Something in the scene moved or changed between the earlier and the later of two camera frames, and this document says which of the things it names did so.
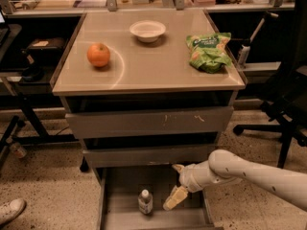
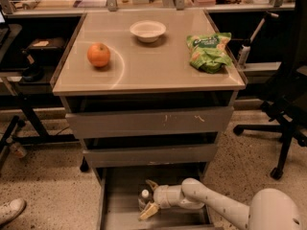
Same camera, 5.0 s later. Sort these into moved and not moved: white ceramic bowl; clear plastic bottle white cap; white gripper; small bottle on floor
Moved: white gripper
Not moved: small bottle on floor; clear plastic bottle white cap; white ceramic bowl
